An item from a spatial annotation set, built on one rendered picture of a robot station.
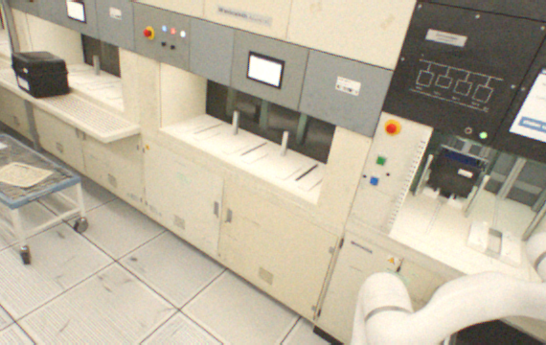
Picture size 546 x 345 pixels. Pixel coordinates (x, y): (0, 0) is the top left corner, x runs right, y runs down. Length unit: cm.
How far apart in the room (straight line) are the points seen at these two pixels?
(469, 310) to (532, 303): 11
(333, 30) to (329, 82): 20
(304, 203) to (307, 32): 81
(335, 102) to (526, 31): 67
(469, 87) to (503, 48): 15
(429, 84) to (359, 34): 32
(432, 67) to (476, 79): 15
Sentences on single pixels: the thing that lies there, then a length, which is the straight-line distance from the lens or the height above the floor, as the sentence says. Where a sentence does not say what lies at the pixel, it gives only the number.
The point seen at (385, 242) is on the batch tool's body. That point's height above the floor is 83.
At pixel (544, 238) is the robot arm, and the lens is 99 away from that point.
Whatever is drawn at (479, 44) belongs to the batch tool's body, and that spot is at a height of 171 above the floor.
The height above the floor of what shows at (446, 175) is 102.
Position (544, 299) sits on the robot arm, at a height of 134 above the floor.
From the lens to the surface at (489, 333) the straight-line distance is 150.
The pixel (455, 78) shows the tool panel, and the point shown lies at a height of 159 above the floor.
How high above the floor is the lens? 181
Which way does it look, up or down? 30 degrees down
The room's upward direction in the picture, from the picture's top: 10 degrees clockwise
